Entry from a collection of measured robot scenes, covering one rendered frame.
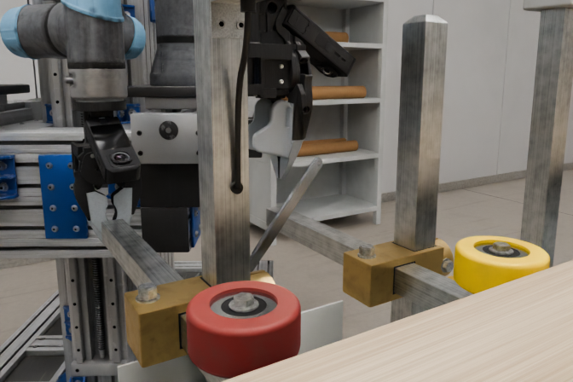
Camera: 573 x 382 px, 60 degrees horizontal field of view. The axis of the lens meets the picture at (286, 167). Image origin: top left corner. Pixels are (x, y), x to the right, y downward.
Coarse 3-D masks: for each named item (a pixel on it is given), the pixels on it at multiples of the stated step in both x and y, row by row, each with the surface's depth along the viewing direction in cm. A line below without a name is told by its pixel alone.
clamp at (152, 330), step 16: (256, 272) 50; (160, 288) 46; (176, 288) 46; (192, 288) 46; (128, 304) 44; (144, 304) 43; (160, 304) 43; (176, 304) 43; (128, 320) 44; (144, 320) 41; (160, 320) 42; (176, 320) 43; (128, 336) 45; (144, 336) 41; (160, 336) 42; (176, 336) 43; (144, 352) 42; (160, 352) 42; (176, 352) 43
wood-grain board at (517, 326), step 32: (512, 288) 39; (544, 288) 39; (416, 320) 34; (448, 320) 34; (480, 320) 34; (512, 320) 34; (544, 320) 34; (320, 352) 30; (352, 352) 30; (384, 352) 30; (416, 352) 30; (448, 352) 30; (480, 352) 30; (512, 352) 30; (544, 352) 30
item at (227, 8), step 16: (224, 0) 39; (240, 0) 38; (256, 0) 39; (224, 16) 41; (240, 16) 42; (224, 32) 41; (240, 32) 42; (240, 64) 40; (240, 80) 41; (240, 96) 42; (240, 112) 43; (240, 128) 43; (240, 192) 45
